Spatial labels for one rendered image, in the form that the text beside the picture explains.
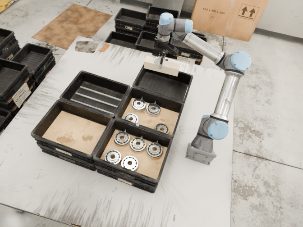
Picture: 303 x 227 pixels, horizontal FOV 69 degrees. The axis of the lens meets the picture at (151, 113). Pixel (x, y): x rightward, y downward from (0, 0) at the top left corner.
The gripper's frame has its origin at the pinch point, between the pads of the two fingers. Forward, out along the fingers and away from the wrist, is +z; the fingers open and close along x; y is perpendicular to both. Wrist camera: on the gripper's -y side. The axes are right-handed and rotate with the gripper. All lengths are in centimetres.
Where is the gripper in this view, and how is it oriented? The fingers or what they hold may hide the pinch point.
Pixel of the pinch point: (162, 64)
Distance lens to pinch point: 156.2
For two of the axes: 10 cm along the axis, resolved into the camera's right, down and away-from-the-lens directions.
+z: -0.9, 5.9, 8.1
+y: -9.7, -2.5, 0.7
